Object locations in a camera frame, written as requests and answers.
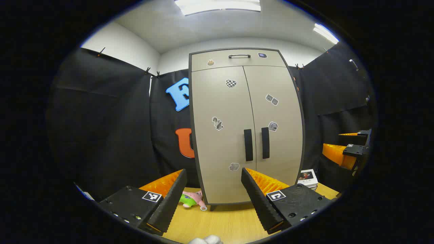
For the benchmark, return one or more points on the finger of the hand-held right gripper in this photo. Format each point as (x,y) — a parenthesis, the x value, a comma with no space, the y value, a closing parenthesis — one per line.
(339,156)
(363,133)

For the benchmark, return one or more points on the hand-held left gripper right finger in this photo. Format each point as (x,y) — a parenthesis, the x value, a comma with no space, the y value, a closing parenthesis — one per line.
(257,200)

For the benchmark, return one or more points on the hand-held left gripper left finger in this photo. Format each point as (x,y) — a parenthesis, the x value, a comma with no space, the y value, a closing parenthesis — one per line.
(173,200)

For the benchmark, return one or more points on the grey cabinet door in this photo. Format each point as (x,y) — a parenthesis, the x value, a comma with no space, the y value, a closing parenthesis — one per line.
(220,145)
(284,152)

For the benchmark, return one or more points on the grey double-door shoe cabinet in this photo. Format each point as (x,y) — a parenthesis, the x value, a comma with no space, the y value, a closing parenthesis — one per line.
(237,62)

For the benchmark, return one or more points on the pink and green plush toy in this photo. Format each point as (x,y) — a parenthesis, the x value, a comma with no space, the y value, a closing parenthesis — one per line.
(190,200)

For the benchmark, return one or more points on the white book with picture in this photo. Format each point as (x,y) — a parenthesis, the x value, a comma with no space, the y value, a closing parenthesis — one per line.
(308,178)

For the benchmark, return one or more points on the black backdrop cloth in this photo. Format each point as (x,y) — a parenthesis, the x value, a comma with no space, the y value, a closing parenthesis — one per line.
(101,128)

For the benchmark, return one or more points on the small ceiling light panel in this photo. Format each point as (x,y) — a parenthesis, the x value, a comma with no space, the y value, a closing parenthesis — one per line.
(325,33)

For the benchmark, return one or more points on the large ceiling light panel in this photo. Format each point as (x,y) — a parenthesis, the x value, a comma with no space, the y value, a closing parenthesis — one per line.
(217,6)

